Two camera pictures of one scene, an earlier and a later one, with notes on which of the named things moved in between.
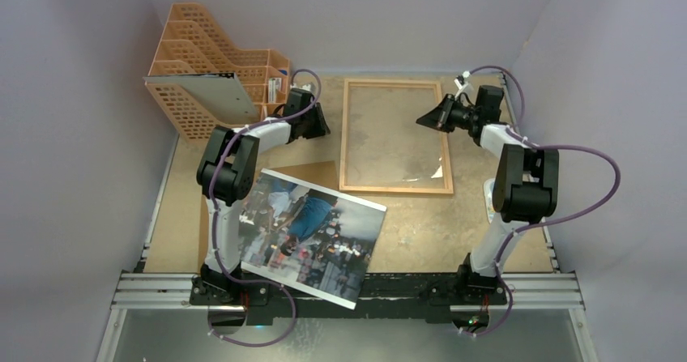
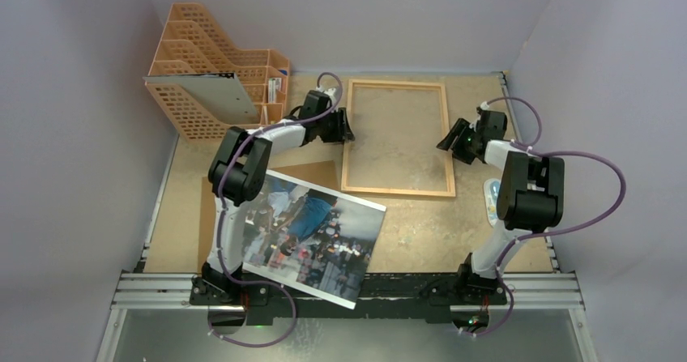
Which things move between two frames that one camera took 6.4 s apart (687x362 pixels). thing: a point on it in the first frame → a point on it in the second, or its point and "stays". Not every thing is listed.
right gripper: x=445 y=116 → x=458 y=144
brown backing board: x=322 y=174 stays
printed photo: x=308 y=238 stays
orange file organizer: x=191 y=45 stays
